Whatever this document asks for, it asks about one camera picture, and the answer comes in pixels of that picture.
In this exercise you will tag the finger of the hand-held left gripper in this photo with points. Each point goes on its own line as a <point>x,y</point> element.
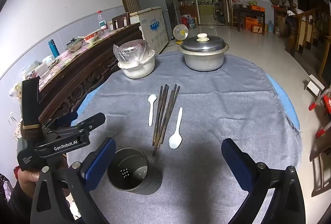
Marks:
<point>72,116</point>
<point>95,119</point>

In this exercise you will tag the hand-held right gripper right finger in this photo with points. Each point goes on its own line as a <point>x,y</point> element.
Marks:
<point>234,162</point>

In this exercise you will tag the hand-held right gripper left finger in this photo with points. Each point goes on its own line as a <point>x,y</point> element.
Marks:
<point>99,162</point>

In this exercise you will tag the metal utensil holder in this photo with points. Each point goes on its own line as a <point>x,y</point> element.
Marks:
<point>152,182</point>

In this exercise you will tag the white plastic spoon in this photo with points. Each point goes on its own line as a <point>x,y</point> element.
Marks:
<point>175,141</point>
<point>152,100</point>

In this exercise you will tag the bundle of dark chopsticks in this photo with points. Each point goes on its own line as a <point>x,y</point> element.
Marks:
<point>164,115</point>

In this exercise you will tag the person's left forearm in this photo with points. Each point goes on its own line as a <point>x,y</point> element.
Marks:
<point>15,200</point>

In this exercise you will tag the person's left hand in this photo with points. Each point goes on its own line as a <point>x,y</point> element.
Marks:
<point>27,177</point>

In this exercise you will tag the dark carved wooden sideboard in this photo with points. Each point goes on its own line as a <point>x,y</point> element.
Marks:
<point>85,69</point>

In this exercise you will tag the grey tablecloth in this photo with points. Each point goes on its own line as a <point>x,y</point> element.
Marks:
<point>219,110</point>

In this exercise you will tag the floral sideboard cover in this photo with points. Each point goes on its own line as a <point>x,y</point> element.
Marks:
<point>75,54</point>

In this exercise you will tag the blue thermos bottle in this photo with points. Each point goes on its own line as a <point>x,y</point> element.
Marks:
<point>53,47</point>

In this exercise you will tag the glass-lidded pan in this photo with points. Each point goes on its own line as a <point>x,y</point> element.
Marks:
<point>74,43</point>

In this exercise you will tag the plastic-wrapped bowl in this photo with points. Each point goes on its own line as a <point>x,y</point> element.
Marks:
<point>132,52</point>

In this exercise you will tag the blue table cover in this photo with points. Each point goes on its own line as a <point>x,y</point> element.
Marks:
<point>287,102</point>

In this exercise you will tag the red patterned bowl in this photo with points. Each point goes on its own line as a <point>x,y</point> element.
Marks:
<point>90,38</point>

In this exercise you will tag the brown wooden chair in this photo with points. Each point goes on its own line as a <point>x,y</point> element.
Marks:
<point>320,162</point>

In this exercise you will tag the clear bottle with red cap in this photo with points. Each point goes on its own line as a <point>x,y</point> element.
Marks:
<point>102,22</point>

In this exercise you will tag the dark wooden chair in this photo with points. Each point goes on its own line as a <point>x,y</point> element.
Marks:
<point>121,20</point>

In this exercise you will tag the aluminium pot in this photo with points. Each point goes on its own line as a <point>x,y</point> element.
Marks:
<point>204,62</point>

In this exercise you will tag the white chest freezer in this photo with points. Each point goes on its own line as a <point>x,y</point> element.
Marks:
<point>152,30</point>

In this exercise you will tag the small white stool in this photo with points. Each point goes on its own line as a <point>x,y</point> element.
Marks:
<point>314,85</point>

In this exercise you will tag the aluminium pot lid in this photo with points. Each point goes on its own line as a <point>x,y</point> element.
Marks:
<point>206,44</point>

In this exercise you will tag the small white fan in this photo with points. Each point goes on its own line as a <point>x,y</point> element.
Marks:
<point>180,32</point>

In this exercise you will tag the blue water jug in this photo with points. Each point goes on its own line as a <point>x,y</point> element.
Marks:
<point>191,22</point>
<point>269,27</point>

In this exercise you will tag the orange carton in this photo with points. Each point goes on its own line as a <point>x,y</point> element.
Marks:
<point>251,23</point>

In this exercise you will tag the dark wooden side table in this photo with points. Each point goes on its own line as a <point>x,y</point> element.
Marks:
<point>245,11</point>

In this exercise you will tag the wooden stair railing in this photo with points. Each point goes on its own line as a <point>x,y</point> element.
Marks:
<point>307,30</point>

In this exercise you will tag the flat orange box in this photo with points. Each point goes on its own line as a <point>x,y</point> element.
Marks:
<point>258,8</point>

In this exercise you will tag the red and white metal frame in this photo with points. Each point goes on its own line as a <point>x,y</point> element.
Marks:
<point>323,110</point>

